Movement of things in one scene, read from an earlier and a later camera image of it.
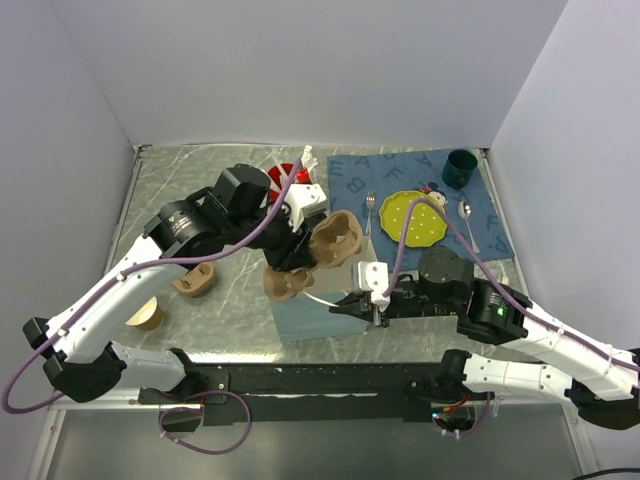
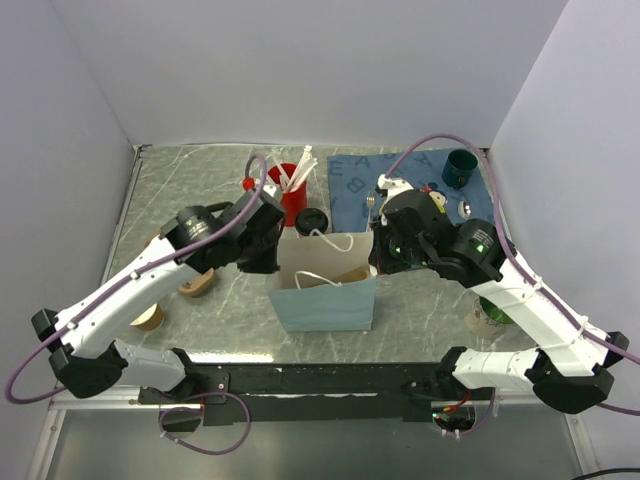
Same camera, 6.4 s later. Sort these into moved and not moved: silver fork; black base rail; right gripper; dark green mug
Moved: right gripper
Not moved: dark green mug; silver fork; black base rail
